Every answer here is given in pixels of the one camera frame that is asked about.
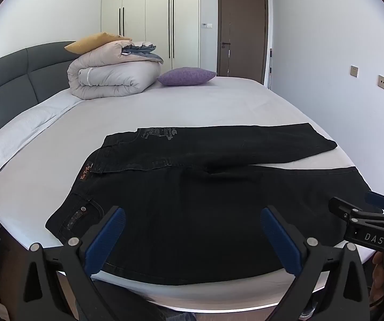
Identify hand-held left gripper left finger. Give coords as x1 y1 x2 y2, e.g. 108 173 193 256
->
21 206 127 321

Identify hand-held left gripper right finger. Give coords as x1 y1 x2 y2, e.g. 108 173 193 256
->
260 205 371 321

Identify black pants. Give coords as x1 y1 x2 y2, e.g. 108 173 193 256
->
45 123 384 286

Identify white pillow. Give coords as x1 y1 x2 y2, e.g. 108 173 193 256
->
0 90 85 184

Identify bed with white sheet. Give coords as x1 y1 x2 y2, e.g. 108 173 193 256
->
0 75 384 311

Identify folded beige duvet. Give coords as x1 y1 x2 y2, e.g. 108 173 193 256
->
67 40 164 100

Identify purple pillow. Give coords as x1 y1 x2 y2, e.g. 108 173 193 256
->
157 67 217 86

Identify grey padded headboard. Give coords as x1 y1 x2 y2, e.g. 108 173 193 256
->
0 41 79 161

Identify yellow pillow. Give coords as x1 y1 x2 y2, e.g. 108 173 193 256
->
64 32 133 55

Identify brown door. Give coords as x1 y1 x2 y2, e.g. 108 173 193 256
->
217 0 269 84

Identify cream wardrobe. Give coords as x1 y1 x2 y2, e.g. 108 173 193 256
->
101 0 201 71

